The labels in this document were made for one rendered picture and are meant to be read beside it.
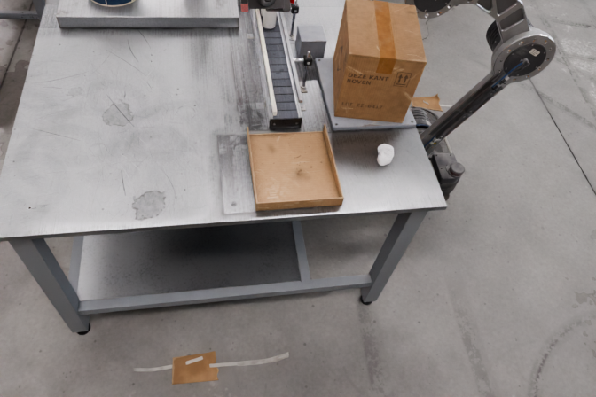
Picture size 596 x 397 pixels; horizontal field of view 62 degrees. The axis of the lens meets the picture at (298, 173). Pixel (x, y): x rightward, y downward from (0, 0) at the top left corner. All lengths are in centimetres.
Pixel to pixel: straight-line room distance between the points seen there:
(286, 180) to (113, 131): 57
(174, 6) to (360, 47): 83
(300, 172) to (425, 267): 109
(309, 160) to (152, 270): 83
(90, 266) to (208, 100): 83
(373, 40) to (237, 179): 60
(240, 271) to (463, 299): 104
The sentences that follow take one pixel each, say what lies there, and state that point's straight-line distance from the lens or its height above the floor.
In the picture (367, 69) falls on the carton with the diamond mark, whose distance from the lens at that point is 157.
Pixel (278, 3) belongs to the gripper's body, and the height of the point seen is 123.
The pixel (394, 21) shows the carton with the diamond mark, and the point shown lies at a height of 112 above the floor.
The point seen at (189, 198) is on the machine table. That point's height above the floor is 83.
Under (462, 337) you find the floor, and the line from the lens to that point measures 237.
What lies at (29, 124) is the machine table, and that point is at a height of 83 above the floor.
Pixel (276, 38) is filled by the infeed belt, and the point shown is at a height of 88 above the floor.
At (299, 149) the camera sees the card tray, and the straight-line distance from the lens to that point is 160.
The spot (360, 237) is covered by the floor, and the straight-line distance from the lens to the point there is 244.
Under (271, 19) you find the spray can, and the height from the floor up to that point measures 92.
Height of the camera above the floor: 204
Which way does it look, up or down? 52 degrees down
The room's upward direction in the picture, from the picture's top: 10 degrees clockwise
